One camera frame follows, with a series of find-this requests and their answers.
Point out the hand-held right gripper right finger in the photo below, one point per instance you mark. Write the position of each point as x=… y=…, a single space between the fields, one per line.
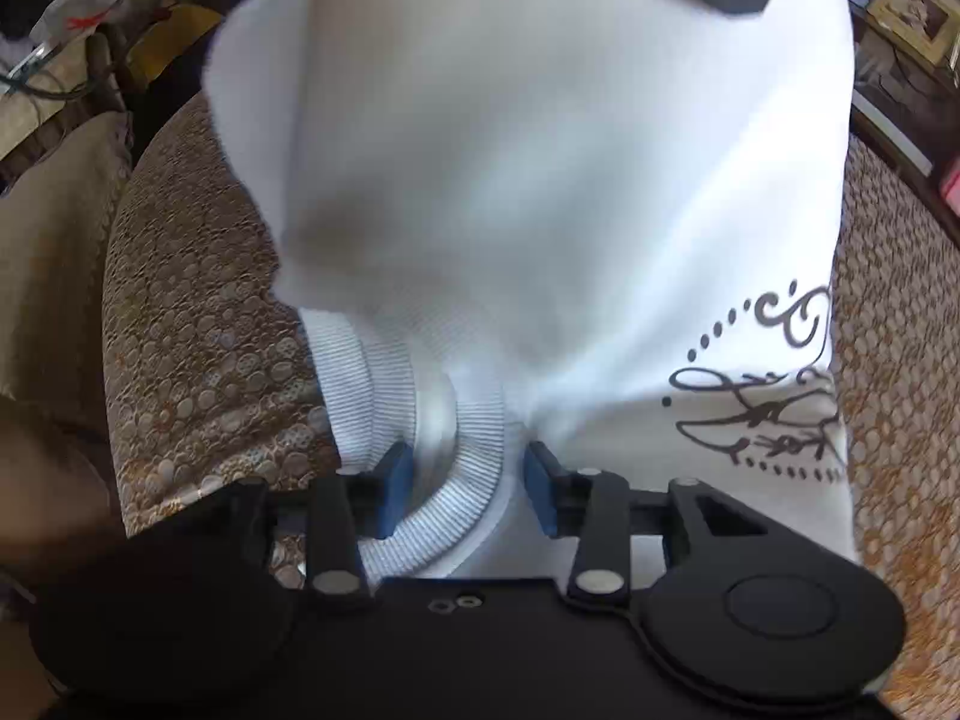
x=540 y=489

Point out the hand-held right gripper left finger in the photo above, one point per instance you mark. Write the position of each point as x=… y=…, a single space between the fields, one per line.
x=394 y=491

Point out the white sweatshirt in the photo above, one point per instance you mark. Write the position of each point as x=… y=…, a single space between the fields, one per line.
x=540 y=202

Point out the beige cushion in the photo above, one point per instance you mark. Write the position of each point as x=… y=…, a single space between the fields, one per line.
x=60 y=255

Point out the yellow cushion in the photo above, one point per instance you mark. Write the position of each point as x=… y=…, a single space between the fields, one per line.
x=169 y=37

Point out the picture frame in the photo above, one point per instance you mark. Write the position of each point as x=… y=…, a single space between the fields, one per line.
x=911 y=11

